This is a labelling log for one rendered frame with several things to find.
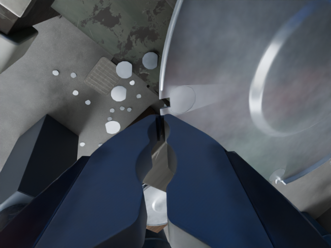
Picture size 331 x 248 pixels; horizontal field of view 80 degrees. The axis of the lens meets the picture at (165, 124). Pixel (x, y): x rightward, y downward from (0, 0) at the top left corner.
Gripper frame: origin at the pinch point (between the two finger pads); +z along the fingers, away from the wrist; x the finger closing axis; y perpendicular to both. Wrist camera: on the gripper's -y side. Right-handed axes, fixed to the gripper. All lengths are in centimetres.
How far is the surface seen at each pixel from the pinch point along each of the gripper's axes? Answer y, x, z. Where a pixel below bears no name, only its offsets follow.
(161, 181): 8.8, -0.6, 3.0
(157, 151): 5.1, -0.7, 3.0
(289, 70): -0.6, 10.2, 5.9
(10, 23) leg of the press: -4.5, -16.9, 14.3
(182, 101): 0.7, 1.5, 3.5
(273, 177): 13.6, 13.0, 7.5
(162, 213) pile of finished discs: 74, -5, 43
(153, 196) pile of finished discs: 61, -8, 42
